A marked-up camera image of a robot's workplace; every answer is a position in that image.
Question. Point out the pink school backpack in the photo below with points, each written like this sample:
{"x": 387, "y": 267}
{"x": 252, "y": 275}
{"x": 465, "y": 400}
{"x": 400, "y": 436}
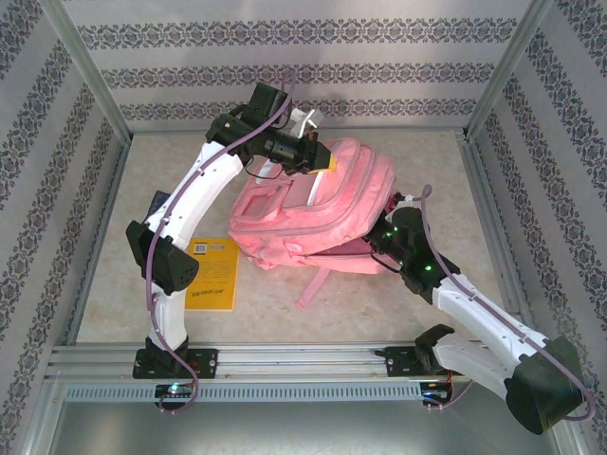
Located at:
{"x": 322, "y": 218}

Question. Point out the navy book with printed text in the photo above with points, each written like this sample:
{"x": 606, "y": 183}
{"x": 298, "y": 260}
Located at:
{"x": 159, "y": 204}

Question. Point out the yellow book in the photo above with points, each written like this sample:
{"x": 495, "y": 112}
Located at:
{"x": 213, "y": 279}

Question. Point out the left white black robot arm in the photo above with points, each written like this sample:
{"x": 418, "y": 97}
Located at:
{"x": 213, "y": 175}

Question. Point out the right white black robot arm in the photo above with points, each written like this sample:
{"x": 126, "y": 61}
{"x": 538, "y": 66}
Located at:
{"x": 545, "y": 388}

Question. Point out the grey metal panel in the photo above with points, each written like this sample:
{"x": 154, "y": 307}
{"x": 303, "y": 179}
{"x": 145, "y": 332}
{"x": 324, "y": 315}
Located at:
{"x": 303, "y": 431}

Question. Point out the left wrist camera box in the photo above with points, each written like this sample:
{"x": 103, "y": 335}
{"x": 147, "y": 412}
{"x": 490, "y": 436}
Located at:
{"x": 303, "y": 121}

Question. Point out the aluminium side rail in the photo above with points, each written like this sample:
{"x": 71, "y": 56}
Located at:
{"x": 495, "y": 237}
{"x": 97, "y": 237}

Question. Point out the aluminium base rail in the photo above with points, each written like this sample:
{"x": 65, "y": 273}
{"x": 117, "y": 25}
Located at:
{"x": 303, "y": 360}

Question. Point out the aluminium frame post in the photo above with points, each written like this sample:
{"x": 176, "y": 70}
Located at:
{"x": 504, "y": 71}
{"x": 100, "y": 90}

